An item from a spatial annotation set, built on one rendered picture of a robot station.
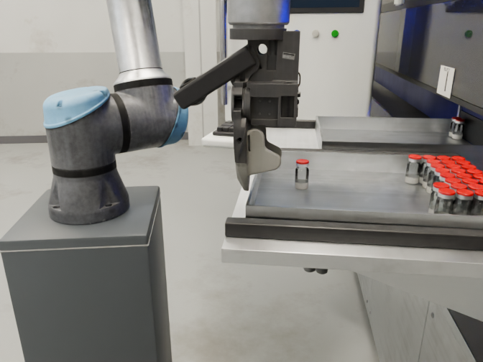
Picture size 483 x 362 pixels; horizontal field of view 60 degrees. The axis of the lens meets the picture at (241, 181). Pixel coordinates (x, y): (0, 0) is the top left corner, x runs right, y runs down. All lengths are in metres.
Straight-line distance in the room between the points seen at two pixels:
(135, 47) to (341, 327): 1.36
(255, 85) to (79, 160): 0.39
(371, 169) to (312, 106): 0.69
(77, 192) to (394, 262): 0.55
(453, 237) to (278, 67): 0.29
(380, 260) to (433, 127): 0.69
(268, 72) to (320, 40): 0.90
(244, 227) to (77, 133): 0.38
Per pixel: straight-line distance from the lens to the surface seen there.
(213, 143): 1.31
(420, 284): 0.65
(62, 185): 0.83
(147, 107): 0.83
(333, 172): 0.78
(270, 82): 0.53
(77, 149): 0.79
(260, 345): 1.71
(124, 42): 0.86
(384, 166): 0.80
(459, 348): 0.92
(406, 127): 1.15
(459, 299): 0.68
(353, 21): 1.42
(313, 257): 0.51
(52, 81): 4.70
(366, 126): 1.13
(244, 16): 0.52
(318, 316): 1.87
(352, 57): 1.42
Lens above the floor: 1.13
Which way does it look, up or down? 20 degrees down
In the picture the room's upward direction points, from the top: straight up
